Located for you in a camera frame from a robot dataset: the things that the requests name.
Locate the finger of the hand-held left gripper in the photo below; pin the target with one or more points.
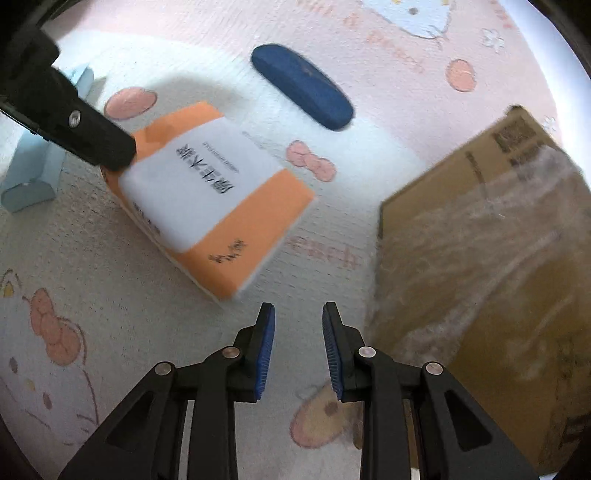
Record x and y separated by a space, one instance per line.
83 124

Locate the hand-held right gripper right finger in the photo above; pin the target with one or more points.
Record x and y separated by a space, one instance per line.
332 355

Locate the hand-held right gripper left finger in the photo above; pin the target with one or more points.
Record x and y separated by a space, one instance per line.
265 350

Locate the light blue carton box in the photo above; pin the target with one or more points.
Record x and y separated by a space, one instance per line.
32 175

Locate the orange white tissue pack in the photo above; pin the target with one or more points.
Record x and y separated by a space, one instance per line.
207 198

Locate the brown cardboard box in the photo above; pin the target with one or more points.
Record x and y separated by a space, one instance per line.
485 254

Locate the blue denim case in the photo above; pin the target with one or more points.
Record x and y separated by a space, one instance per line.
304 87

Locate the pink cartoon printed blanket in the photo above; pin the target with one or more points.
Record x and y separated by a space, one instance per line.
115 277

